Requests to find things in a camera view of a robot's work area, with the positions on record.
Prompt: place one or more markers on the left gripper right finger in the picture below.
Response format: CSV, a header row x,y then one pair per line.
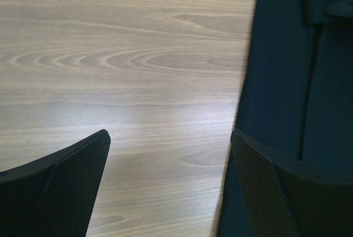
x,y
287,197

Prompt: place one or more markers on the black t shirt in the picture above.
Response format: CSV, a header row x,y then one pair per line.
x,y
297,92

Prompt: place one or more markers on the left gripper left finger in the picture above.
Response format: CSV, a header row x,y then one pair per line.
x,y
54,195

